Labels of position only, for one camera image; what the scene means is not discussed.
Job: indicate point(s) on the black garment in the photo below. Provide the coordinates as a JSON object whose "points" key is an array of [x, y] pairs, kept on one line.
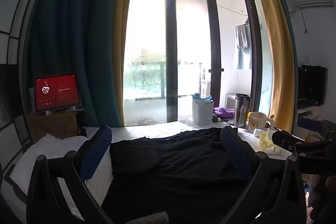
{"points": [[178, 169]]}

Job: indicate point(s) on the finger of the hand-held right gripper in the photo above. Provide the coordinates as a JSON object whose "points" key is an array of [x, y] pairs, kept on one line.
{"points": [[284, 138]]}

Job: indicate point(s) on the white air conditioner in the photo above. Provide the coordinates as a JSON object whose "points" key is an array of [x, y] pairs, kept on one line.
{"points": [[312, 1]]}

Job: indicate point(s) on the person's right hand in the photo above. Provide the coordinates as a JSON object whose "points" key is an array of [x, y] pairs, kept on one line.
{"points": [[325, 200]]}

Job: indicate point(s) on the grey hanging towel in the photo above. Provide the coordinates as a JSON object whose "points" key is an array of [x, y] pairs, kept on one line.
{"points": [[241, 36]]}

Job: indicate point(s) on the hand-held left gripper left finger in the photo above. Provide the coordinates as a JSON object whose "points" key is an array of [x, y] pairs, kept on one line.
{"points": [[95, 153]]}

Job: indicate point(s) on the grey striped cloth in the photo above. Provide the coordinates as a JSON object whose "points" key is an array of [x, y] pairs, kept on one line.
{"points": [[149, 218]]}

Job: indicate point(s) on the tablet with red screen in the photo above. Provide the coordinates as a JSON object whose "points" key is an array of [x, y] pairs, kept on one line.
{"points": [[56, 92]]}

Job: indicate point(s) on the steel tumbler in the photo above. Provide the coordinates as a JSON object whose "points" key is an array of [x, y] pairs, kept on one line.
{"points": [[241, 111]]}

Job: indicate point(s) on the white folded cloth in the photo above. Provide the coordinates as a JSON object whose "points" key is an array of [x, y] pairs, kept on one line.
{"points": [[42, 150]]}

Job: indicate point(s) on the white cartoon mug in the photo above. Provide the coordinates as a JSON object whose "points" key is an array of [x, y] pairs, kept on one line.
{"points": [[258, 121]]}

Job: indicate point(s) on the yellow curtain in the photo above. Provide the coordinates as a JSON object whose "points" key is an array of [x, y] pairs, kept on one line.
{"points": [[275, 43], [122, 29]]}

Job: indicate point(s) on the brown cardboard box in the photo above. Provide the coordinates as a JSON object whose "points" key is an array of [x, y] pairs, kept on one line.
{"points": [[51, 124]]}

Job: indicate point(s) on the sliding glass door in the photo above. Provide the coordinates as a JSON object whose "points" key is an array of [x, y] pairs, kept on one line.
{"points": [[170, 43]]}

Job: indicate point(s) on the purple cloth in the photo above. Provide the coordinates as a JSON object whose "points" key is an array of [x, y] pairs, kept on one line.
{"points": [[223, 112]]}

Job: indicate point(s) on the blue cloth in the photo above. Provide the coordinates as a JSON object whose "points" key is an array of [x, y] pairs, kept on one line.
{"points": [[202, 98]]}

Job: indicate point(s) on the white woven basket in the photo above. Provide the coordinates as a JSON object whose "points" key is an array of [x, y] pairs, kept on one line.
{"points": [[202, 112]]}

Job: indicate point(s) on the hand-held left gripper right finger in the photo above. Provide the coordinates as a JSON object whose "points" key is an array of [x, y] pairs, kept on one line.
{"points": [[235, 153]]}

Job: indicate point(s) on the small black object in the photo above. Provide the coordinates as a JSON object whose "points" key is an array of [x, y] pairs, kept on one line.
{"points": [[83, 131]]}

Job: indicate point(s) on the blue hanging garment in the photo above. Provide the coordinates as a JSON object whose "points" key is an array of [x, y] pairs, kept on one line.
{"points": [[244, 58]]}

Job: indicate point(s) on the blue box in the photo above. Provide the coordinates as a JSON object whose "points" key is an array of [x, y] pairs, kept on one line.
{"points": [[309, 124]]}

